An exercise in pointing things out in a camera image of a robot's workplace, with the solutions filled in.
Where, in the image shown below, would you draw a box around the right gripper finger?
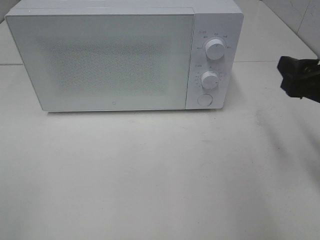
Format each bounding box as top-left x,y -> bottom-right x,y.
277,56 -> 320,103

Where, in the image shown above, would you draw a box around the white timer knob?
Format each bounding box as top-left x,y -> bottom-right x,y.
200,71 -> 219,90

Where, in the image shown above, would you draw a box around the round white door button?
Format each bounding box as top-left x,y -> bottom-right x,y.
197,94 -> 213,107

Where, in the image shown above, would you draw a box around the white microwave door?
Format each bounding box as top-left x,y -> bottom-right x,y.
6,8 -> 194,112

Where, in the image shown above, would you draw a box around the white microwave oven body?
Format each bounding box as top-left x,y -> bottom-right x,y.
5,0 -> 244,110

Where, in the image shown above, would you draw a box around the upper white power knob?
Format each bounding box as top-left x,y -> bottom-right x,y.
204,38 -> 226,61

